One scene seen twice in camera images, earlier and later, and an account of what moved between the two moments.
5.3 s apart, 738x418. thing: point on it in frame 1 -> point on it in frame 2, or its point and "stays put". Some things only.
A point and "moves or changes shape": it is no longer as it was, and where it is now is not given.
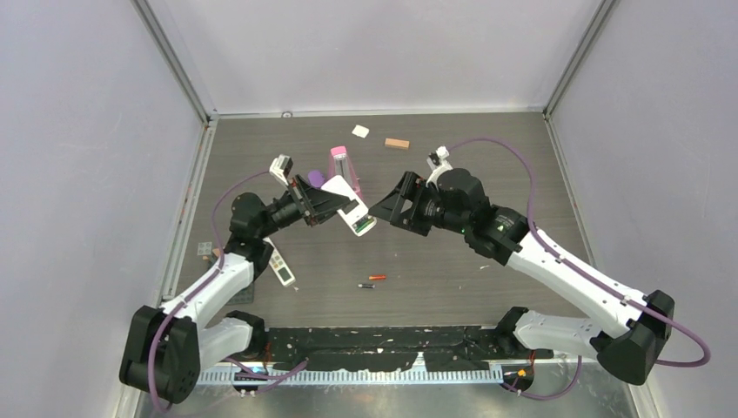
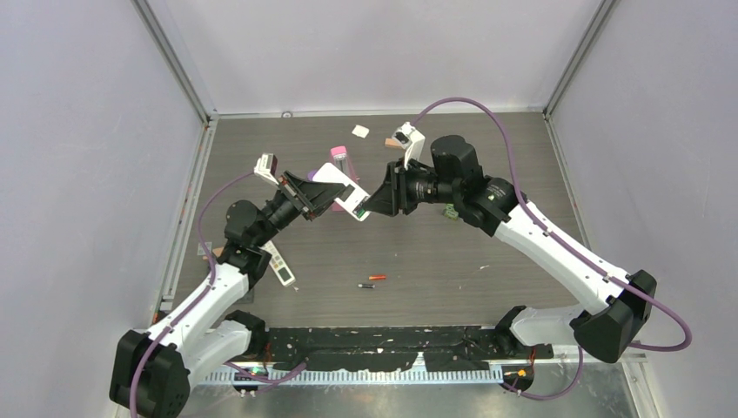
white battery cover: x=360 y=131 stays put
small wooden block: x=397 y=143 stays put
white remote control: x=354 y=213 moves or changes shape
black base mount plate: x=389 y=348 stays put
